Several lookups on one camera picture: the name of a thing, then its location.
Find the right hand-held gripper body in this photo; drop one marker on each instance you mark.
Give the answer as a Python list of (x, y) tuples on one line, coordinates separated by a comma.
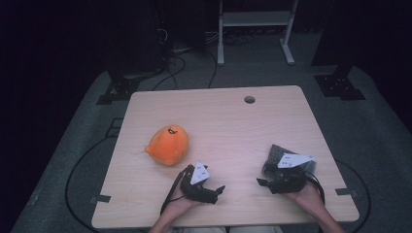
[(288, 181)]

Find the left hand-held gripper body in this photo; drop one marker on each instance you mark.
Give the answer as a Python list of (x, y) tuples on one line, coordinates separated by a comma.
[(197, 192)]

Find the orange plush toy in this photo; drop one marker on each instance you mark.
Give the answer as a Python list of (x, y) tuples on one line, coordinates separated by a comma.
[(168, 145)]

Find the person's left hand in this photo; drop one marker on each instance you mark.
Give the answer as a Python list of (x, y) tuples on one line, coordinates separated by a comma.
[(179, 204)]

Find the person's right hand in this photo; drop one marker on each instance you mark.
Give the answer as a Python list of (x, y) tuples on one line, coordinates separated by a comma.
[(309, 199)]

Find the grey tape piece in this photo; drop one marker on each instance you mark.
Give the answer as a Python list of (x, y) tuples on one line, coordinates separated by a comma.
[(101, 198), (346, 192)]

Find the black stand base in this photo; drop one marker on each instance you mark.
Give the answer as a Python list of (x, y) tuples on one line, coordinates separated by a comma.
[(340, 87), (123, 87)]

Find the white metal stand frame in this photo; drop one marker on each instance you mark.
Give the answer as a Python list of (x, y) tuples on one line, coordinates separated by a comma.
[(256, 18)]

